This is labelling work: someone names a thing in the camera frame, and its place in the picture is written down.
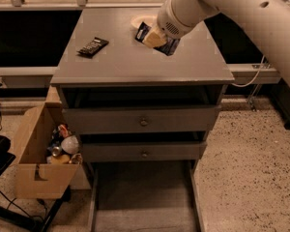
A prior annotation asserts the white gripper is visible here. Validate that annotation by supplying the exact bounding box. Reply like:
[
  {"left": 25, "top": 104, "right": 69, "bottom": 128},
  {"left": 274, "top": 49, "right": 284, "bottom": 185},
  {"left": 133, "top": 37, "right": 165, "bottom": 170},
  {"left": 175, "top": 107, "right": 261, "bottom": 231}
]
[{"left": 142, "top": 0, "right": 197, "bottom": 48}]

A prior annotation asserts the dark blue rxbar wrapper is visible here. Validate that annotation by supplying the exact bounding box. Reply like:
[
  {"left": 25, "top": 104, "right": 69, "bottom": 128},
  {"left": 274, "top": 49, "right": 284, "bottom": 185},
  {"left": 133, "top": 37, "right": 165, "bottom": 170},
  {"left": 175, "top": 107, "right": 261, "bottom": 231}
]
[{"left": 135, "top": 22, "right": 180, "bottom": 56}]

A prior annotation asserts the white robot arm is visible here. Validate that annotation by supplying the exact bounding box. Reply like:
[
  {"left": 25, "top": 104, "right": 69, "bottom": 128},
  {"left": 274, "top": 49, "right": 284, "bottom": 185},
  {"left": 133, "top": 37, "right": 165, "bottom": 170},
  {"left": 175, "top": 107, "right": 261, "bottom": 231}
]
[{"left": 143, "top": 0, "right": 290, "bottom": 87}]

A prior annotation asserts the grey wooden drawer cabinet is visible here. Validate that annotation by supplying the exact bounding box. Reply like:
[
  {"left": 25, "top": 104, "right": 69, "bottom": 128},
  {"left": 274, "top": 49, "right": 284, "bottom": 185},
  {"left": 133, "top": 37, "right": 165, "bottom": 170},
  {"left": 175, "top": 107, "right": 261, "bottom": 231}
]
[{"left": 49, "top": 6, "right": 236, "bottom": 172}]

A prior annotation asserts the dark snack bar on counter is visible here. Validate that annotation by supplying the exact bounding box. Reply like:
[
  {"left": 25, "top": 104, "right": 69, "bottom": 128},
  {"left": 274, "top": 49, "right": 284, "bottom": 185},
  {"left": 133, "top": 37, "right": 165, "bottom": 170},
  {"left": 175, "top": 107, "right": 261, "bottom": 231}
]
[{"left": 78, "top": 37, "right": 109, "bottom": 58}]

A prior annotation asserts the grey top drawer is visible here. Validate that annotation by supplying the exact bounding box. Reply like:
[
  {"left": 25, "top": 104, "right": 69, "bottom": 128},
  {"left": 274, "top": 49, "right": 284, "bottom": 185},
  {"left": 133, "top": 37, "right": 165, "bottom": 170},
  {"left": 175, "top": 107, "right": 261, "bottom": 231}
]
[{"left": 63, "top": 106, "right": 220, "bottom": 134}]

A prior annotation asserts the grey middle drawer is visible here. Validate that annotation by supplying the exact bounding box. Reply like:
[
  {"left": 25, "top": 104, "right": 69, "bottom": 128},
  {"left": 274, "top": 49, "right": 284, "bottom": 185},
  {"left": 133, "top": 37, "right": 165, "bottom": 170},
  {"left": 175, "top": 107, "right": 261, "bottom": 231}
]
[{"left": 81, "top": 142, "right": 207, "bottom": 162}]

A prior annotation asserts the grey open bottom drawer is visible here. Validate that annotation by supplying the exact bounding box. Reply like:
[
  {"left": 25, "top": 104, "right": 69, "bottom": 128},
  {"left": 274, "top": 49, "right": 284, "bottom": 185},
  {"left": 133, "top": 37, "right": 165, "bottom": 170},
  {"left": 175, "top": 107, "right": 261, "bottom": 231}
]
[{"left": 89, "top": 160, "right": 203, "bottom": 232}]

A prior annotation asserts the white paper bowl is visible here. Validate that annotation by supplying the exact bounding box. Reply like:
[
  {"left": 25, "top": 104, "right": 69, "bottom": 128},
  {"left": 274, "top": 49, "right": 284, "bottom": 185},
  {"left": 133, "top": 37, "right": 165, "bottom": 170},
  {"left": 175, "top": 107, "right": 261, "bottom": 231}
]
[{"left": 130, "top": 14, "right": 157, "bottom": 29}]

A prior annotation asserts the red blue packet in box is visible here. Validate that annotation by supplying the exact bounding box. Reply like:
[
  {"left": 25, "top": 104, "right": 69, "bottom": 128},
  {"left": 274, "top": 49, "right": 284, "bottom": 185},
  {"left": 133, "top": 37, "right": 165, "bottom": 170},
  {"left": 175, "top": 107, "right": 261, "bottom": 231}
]
[{"left": 58, "top": 124, "right": 72, "bottom": 138}]

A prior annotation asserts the white round object in box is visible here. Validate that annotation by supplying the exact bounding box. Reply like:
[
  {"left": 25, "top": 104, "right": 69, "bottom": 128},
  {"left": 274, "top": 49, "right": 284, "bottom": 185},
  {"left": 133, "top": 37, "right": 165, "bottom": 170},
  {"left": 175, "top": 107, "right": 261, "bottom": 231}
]
[{"left": 61, "top": 135, "right": 79, "bottom": 155}]

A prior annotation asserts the dark cabinet at right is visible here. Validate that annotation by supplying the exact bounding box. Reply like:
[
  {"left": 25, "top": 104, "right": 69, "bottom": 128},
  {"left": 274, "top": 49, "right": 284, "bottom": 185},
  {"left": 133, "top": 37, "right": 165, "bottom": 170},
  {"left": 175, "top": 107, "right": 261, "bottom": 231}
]
[{"left": 271, "top": 79, "right": 290, "bottom": 130}]

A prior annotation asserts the metal can in box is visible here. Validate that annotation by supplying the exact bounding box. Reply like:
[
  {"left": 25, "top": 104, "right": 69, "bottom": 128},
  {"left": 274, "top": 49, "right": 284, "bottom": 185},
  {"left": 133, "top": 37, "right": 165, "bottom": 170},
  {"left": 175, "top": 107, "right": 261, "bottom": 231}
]
[{"left": 51, "top": 146, "right": 62, "bottom": 157}]

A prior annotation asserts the yellow item in box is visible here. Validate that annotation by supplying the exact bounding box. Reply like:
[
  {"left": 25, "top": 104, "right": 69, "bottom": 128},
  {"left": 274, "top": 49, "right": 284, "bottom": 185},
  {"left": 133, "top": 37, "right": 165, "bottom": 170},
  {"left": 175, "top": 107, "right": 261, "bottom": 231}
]
[{"left": 50, "top": 155, "right": 71, "bottom": 164}]

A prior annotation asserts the cardboard box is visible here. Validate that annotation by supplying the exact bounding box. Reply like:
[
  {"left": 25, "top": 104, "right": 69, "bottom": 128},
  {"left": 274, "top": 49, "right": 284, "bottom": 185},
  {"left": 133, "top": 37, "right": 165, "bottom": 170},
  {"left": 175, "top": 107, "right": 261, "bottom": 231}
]
[{"left": 13, "top": 102, "right": 89, "bottom": 199}]

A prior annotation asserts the black stand left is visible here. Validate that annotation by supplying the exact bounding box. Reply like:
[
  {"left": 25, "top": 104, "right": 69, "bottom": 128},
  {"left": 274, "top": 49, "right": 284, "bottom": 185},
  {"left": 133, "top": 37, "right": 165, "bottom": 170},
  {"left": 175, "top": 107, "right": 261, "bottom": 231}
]
[{"left": 0, "top": 134, "right": 72, "bottom": 232}]

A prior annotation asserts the metal railing frame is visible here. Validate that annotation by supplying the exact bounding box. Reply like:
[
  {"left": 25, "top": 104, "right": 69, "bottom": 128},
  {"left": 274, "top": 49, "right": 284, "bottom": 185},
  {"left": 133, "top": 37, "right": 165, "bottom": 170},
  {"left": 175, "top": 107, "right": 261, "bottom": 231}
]
[{"left": 0, "top": 0, "right": 290, "bottom": 111}]

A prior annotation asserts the white cable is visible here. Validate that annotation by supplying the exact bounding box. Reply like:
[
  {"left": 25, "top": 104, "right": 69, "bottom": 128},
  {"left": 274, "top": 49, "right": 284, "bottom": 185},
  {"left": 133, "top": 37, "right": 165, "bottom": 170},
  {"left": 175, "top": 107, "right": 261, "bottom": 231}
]
[{"left": 231, "top": 55, "right": 266, "bottom": 88}]

